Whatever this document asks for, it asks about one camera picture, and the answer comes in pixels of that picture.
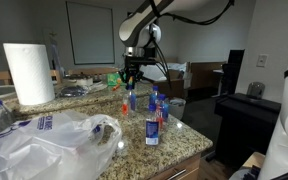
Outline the wooden desk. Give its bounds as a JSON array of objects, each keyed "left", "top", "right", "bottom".
[{"left": 187, "top": 61, "right": 227, "bottom": 91}]

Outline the white light switch plate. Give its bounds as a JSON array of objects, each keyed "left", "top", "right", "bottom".
[{"left": 256, "top": 53, "right": 269, "bottom": 68}]

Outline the clear plastic bag blue print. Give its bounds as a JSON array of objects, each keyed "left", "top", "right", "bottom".
[{"left": 0, "top": 111, "right": 123, "bottom": 180}]

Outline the green tissue box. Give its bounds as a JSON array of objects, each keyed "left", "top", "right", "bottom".
[{"left": 106, "top": 72, "right": 127, "bottom": 88}]

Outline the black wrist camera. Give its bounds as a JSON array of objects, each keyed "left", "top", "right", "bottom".
[{"left": 123, "top": 56, "right": 157, "bottom": 66}]

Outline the black cabinet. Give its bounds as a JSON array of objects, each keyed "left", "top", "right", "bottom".
[{"left": 213, "top": 92, "right": 283, "bottom": 168}]

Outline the metal drawer handle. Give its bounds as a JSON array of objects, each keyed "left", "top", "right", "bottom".
[{"left": 166, "top": 168, "right": 187, "bottom": 180}]

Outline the white paper towel roll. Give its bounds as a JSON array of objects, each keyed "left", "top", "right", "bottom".
[{"left": 2, "top": 42, "right": 56, "bottom": 106}]

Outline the dark wrapped item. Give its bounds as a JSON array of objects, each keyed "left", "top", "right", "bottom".
[{"left": 57, "top": 85, "right": 87, "bottom": 98}]

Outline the wooden counter cabinet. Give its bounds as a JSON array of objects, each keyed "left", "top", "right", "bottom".
[{"left": 148, "top": 153, "right": 202, "bottom": 180}]

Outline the small white trash bin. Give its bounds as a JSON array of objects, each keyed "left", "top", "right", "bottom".
[{"left": 168, "top": 97, "right": 187, "bottom": 120}]

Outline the grey glass jar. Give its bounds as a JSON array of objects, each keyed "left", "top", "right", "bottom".
[{"left": 246, "top": 81, "right": 266, "bottom": 100}]

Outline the white food container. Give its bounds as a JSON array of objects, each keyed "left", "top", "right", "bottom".
[{"left": 63, "top": 73, "right": 94, "bottom": 88}]

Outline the white projector screen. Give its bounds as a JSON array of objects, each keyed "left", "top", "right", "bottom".
[{"left": 65, "top": 1, "right": 116, "bottom": 66}]

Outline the black office chair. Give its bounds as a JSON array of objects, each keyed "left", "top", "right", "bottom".
[{"left": 217, "top": 49, "right": 246, "bottom": 98}]

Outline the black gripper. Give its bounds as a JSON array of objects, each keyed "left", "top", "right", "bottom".
[{"left": 118, "top": 63, "right": 145, "bottom": 84}]

